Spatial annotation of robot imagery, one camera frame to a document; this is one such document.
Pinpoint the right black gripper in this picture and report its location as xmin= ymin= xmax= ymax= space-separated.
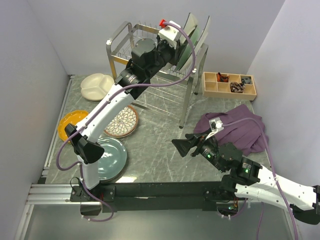
xmin=170 ymin=127 xmax=225 ymax=172

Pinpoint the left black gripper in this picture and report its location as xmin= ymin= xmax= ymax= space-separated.
xmin=146 ymin=34 xmax=187 ymax=79

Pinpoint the cream square plate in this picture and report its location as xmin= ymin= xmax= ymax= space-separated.
xmin=179 ymin=13 xmax=198 ymax=44

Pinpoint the floral patterned plate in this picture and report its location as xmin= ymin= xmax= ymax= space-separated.
xmin=104 ymin=117 xmax=138 ymax=138
xmin=104 ymin=105 xmax=139 ymax=138

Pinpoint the dark teal round plate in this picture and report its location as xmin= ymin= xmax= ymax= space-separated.
xmin=97 ymin=137 xmax=128 ymax=173

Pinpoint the cream divided plate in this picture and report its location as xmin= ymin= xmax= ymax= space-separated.
xmin=80 ymin=73 xmax=115 ymax=102

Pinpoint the orange dotted scalloped plate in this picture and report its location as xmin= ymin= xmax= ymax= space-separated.
xmin=57 ymin=110 xmax=89 ymax=141

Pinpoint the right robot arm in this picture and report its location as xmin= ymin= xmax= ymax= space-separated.
xmin=171 ymin=133 xmax=320 ymax=225

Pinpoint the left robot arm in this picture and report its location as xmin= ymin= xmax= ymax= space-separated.
xmin=65 ymin=36 xmax=186 ymax=201

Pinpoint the steel dish rack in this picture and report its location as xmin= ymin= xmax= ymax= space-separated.
xmin=106 ymin=21 xmax=209 ymax=129

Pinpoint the white square plate black rim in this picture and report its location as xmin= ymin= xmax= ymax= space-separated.
xmin=179 ymin=16 xmax=211 ymax=73

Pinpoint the light green plate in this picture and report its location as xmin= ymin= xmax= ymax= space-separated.
xmin=175 ymin=26 xmax=200 ymax=71

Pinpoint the wooden compartment tray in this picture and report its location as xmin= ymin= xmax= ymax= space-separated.
xmin=202 ymin=72 xmax=257 ymax=101

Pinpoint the black base beam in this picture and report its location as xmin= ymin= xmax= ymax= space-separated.
xmin=70 ymin=181 xmax=237 ymax=216

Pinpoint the purple cloth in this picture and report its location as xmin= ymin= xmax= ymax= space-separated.
xmin=193 ymin=104 xmax=266 ymax=156

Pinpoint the orange black item in tray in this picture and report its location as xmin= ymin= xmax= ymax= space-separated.
xmin=217 ymin=72 xmax=230 ymax=83

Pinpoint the patterned cloth item in tray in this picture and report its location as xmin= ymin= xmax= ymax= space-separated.
xmin=230 ymin=82 xmax=246 ymax=93

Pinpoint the grey item in tray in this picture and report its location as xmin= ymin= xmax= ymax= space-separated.
xmin=241 ymin=76 xmax=252 ymax=85

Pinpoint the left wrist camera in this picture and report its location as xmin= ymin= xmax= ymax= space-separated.
xmin=157 ymin=19 xmax=180 ymax=49

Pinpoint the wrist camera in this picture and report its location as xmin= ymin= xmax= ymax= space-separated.
xmin=157 ymin=19 xmax=180 ymax=49
xmin=205 ymin=117 xmax=224 ymax=140

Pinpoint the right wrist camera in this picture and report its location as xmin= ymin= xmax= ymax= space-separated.
xmin=205 ymin=117 xmax=224 ymax=140

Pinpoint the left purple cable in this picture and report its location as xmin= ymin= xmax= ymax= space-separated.
xmin=55 ymin=21 xmax=197 ymax=223

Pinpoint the aluminium rail frame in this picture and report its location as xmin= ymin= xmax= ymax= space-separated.
xmin=13 ymin=74 xmax=101 ymax=240

